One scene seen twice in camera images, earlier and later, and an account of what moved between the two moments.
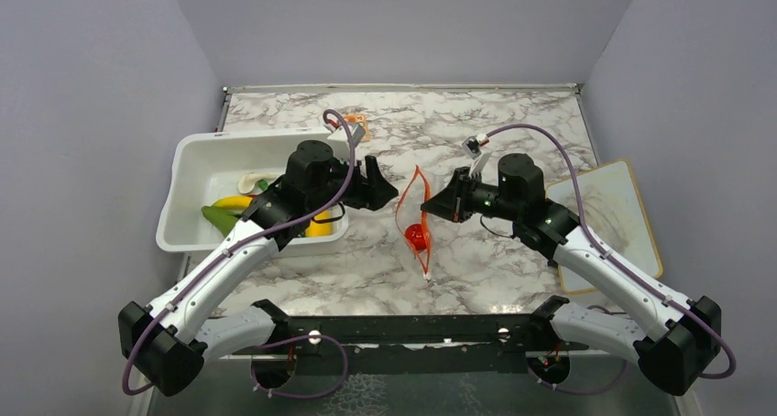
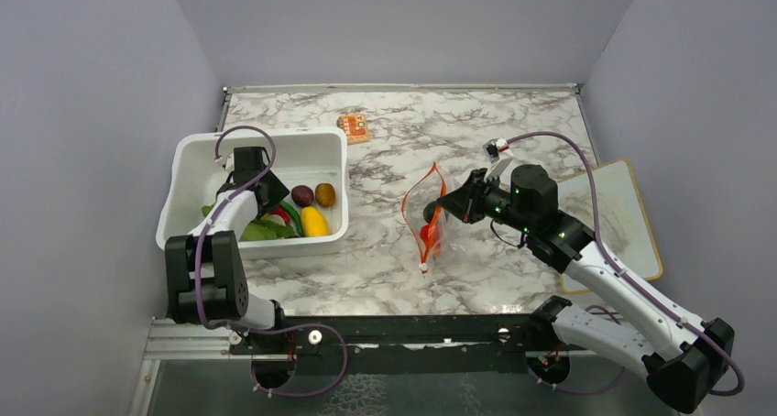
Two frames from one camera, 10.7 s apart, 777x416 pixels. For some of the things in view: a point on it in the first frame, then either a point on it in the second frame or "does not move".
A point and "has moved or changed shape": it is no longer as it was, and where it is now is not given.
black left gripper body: [337, 181] -> [276, 191]
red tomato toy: [414, 235] -> [435, 238]
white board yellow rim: [611, 209] does not move
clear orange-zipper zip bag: [414, 206] has moved or changed shape
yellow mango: [315, 229] does not move
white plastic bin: [204, 169] does not move
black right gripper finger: [444, 204] does not move
